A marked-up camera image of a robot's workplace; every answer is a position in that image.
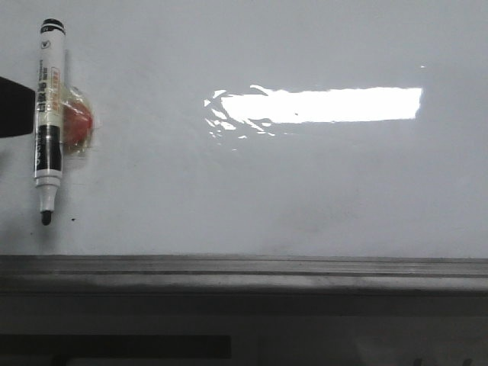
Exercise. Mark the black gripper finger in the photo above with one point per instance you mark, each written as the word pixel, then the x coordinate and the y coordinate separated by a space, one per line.
pixel 17 109

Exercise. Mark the grey aluminium whiteboard tray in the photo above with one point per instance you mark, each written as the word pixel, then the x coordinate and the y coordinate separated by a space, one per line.
pixel 236 274

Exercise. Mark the white whiteboard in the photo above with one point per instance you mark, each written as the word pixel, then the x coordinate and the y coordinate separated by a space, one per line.
pixel 310 128

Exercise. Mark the red magnet with clear tape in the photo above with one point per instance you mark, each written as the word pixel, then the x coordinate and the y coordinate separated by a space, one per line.
pixel 78 120

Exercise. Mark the white black whiteboard marker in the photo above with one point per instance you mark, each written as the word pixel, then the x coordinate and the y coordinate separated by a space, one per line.
pixel 49 116

